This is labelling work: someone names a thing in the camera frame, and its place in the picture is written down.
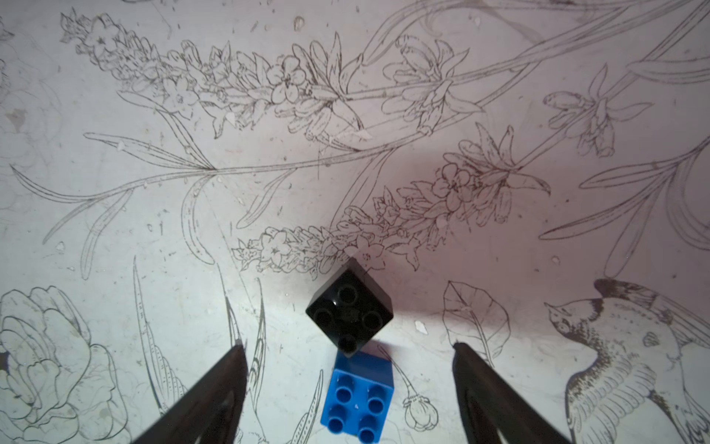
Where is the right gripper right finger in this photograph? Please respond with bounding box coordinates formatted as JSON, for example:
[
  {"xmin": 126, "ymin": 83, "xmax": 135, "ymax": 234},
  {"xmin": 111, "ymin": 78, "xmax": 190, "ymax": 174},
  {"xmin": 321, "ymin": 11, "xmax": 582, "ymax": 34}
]
[{"xmin": 452, "ymin": 342, "xmax": 569, "ymax": 444}]

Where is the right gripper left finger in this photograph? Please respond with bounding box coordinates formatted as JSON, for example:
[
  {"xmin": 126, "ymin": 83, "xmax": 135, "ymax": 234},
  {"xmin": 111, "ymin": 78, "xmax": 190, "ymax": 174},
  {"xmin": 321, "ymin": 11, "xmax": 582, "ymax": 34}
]
[{"xmin": 134, "ymin": 342, "xmax": 249, "ymax": 444}]

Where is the blue lego brick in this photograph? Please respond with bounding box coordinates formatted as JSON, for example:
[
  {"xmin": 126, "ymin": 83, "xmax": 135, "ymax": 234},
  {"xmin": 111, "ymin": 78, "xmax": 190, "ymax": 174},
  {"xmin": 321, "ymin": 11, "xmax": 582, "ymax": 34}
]
[{"xmin": 320, "ymin": 352, "xmax": 395, "ymax": 443}]

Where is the black lego brick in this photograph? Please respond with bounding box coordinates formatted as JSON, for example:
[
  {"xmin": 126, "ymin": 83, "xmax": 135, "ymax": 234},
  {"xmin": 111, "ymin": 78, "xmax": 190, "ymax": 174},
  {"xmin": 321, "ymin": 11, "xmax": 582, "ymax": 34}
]
[{"xmin": 305, "ymin": 258, "xmax": 394, "ymax": 358}]

